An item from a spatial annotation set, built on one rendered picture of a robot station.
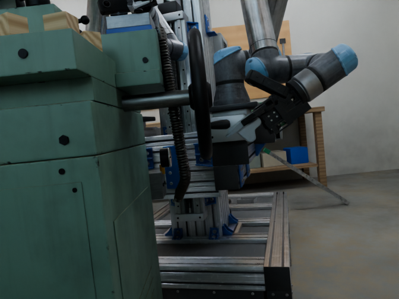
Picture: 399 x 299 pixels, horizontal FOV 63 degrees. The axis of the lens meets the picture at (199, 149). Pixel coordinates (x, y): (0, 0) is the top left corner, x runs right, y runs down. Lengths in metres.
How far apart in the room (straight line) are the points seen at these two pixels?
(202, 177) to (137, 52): 0.71
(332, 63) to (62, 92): 0.60
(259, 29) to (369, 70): 3.72
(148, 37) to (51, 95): 0.26
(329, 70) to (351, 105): 3.62
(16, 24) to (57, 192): 0.27
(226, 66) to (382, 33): 3.61
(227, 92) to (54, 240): 0.89
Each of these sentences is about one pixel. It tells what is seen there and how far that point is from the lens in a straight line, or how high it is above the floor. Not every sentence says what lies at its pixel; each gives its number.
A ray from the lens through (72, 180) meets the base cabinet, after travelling 0.57.
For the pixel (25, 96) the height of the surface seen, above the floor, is 0.82.
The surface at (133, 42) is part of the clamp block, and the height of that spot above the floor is 0.93.
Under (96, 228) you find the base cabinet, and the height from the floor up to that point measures 0.59.
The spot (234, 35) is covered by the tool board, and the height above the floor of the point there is 1.83.
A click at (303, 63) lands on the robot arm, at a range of 0.93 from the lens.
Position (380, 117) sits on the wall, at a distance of 4.62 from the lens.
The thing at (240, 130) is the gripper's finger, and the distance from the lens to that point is 0.80.
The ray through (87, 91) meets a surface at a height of 0.82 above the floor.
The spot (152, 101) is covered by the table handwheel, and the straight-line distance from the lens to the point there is 0.73.
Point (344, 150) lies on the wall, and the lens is 4.43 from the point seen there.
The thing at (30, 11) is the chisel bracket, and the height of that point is 1.02.
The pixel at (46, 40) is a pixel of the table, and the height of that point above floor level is 0.89.
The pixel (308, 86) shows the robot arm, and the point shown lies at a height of 0.81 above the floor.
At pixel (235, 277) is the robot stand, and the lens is 1.28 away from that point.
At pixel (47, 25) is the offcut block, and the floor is 0.92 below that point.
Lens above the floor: 0.73
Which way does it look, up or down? 3 degrees down
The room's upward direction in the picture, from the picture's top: 6 degrees counter-clockwise
